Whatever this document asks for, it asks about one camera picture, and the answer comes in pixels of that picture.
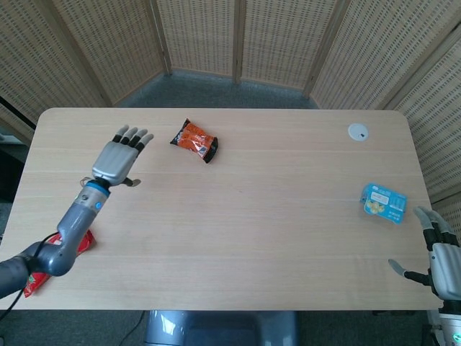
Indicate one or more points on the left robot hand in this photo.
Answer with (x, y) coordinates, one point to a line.
(113, 158)

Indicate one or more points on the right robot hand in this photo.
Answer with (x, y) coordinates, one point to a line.
(444, 266)

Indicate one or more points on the orange black snack packet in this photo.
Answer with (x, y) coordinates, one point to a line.
(194, 140)

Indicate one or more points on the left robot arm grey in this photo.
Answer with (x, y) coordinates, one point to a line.
(72, 223)

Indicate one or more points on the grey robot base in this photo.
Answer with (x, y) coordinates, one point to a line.
(216, 331)

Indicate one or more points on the blue snack box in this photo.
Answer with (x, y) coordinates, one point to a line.
(383, 203)

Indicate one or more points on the red snack packet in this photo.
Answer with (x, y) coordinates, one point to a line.
(86, 243)

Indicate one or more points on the dark furniture piece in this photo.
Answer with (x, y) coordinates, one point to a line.
(11, 169)

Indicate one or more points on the bamboo folding screen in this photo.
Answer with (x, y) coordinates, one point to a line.
(201, 36)

